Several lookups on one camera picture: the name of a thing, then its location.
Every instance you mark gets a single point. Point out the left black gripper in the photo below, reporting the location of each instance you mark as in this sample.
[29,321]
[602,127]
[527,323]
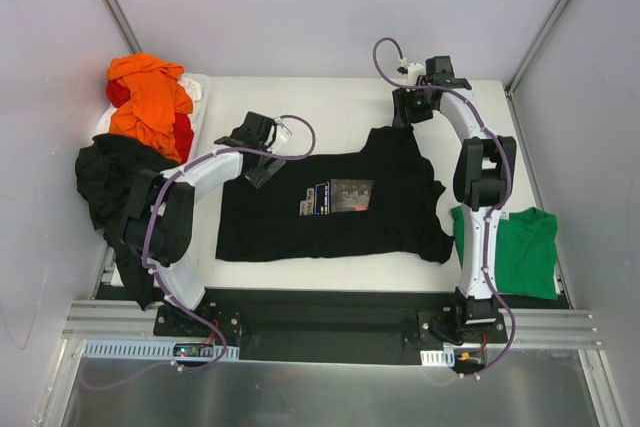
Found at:
[263,167]

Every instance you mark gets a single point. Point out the red t shirt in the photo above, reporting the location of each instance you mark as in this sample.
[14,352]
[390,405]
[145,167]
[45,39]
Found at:
[168,131]

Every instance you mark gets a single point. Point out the black printed t shirt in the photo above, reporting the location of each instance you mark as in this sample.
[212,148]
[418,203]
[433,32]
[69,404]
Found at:
[378,200]

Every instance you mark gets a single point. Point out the green folded t shirt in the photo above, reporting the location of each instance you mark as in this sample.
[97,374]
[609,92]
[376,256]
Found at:
[526,254]

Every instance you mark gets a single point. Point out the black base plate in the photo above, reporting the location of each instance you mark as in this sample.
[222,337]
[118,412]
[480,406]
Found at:
[341,327]

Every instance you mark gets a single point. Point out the orange t shirt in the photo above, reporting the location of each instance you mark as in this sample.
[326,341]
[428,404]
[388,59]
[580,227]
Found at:
[152,82]

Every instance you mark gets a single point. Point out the white plastic bin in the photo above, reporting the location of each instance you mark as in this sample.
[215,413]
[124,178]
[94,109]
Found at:
[205,81]

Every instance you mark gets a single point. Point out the aluminium rail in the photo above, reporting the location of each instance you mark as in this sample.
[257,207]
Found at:
[530,325]

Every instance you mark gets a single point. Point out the white t shirt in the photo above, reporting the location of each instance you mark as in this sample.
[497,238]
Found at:
[194,89]

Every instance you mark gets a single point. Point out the right grey cable duct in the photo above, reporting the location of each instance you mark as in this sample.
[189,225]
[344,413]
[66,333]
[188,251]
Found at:
[438,358]

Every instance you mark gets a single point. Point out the plain black t shirt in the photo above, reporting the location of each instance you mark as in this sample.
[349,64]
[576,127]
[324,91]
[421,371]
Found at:
[105,171]

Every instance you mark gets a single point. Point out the left grey cable duct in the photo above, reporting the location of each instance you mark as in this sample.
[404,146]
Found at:
[158,350]

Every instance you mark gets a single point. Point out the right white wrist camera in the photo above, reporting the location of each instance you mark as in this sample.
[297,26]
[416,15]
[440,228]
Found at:
[411,72]

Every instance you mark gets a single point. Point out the grey cable duct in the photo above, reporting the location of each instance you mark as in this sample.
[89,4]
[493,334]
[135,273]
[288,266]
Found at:
[438,358]
[158,350]

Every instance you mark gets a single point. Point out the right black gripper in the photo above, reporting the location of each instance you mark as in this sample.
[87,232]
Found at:
[407,114]

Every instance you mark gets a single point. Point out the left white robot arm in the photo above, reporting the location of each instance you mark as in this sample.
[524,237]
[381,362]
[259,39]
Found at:
[157,223]

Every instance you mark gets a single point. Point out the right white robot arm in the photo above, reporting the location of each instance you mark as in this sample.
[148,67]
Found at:
[484,172]

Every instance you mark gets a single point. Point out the right aluminium frame post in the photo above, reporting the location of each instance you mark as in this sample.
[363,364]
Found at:
[542,36]

